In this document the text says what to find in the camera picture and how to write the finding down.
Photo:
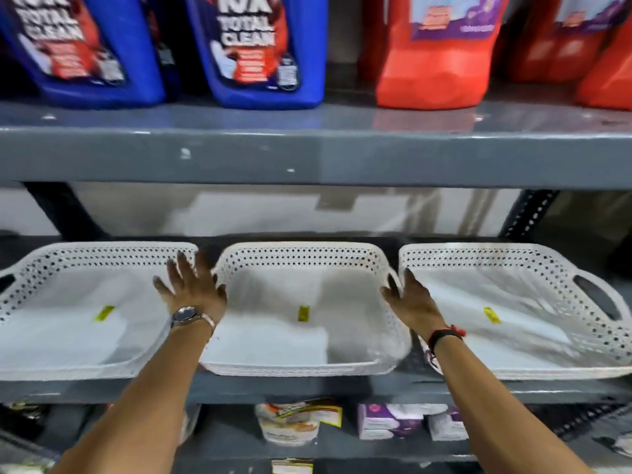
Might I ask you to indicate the white and orange pouch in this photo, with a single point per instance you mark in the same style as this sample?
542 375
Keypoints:
289 427

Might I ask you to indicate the person's right forearm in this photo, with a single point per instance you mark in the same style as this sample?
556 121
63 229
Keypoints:
493 414

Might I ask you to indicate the purple and white box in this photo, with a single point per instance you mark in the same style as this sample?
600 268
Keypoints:
447 424
390 422

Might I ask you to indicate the silver wristwatch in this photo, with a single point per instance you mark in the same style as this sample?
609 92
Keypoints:
185 315

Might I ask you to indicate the blue detergent bottle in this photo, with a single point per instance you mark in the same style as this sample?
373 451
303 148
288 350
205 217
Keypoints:
84 44
256 49

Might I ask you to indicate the person's right thumb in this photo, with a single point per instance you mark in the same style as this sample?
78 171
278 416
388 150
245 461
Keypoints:
390 293

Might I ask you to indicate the person's left forearm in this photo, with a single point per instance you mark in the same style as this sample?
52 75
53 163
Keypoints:
148 404

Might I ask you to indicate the red detergent bottle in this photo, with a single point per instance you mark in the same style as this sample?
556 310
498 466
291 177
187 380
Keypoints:
558 49
434 59
610 78

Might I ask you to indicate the person's right hand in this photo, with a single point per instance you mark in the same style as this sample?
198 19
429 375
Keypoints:
417 308

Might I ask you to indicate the person's left thumb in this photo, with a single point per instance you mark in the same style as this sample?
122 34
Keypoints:
221 294

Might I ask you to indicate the black perforated rack brace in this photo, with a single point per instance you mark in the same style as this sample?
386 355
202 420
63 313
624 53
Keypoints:
592 419

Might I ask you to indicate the person's left little finger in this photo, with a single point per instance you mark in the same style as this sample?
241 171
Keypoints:
161 284

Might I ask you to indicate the yellow labelled packet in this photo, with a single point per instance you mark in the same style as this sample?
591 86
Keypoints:
292 466

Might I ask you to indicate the black perforated rack upright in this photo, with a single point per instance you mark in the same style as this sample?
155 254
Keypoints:
528 214

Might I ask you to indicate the black and red wristband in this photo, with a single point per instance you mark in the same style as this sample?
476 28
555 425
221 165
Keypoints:
442 334

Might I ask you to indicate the person's left hand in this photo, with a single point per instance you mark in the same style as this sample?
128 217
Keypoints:
195 296

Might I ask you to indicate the person's left middle finger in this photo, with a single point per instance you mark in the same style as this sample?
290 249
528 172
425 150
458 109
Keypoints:
185 267

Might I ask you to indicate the white perforated plastic basket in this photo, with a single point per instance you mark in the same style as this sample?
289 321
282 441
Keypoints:
74 330
306 335
533 315

